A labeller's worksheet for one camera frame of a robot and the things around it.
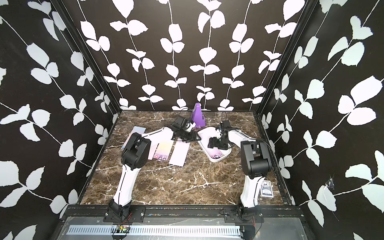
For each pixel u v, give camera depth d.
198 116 1.06
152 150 0.61
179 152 0.99
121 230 0.72
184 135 0.88
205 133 0.98
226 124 0.82
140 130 1.07
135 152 0.58
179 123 0.84
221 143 0.84
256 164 0.52
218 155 0.95
